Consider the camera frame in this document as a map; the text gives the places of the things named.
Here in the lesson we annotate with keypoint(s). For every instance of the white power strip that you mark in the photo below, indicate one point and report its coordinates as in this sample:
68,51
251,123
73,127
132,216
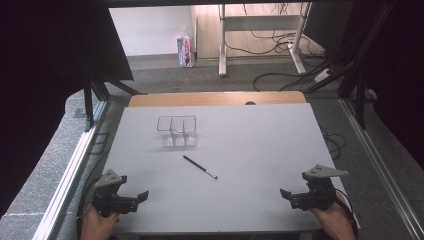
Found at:
323,75

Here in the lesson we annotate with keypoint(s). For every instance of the black curtain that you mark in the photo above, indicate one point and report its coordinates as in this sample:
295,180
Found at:
400,66
40,66

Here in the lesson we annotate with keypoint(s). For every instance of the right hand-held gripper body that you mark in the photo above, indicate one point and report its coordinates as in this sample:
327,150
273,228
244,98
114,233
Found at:
318,196

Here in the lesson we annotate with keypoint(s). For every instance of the dark panel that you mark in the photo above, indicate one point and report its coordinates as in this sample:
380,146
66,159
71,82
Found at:
326,23

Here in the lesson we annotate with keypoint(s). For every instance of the wooden table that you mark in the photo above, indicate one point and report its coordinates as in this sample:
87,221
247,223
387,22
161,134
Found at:
213,99

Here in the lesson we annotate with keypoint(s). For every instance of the person's left hand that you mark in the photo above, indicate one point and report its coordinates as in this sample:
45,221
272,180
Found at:
96,226

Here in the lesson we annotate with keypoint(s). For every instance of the colourful carton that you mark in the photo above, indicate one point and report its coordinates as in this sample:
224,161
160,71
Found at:
185,51

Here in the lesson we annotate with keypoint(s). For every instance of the clear acrylic organizer box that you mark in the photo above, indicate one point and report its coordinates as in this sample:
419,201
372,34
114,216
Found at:
178,133

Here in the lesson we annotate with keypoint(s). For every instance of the white desk frame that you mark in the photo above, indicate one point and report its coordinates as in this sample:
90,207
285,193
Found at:
256,23

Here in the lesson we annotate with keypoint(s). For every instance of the black metal stand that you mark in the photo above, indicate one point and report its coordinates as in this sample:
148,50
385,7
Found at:
88,106
360,100

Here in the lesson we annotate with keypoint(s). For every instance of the thin black makeup brush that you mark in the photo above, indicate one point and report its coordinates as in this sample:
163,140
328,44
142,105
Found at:
200,167

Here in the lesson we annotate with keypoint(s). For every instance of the aluminium rail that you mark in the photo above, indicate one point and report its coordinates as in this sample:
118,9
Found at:
68,183
380,166

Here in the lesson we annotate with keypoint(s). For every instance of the person's right hand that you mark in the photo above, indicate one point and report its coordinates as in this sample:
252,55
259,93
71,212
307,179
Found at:
333,223

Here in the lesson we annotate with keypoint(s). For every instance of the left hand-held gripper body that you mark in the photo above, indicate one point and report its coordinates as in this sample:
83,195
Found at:
106,200

